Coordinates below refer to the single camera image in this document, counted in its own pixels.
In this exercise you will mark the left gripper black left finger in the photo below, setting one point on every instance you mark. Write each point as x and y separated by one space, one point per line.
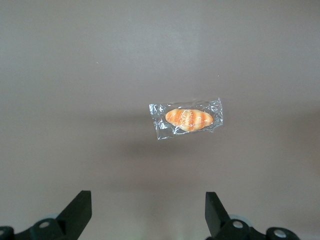
75 212

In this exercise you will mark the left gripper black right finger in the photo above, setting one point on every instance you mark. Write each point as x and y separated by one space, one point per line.
215 215

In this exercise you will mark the bread roll in clear wrapper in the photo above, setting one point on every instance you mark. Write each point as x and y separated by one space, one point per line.
187 120

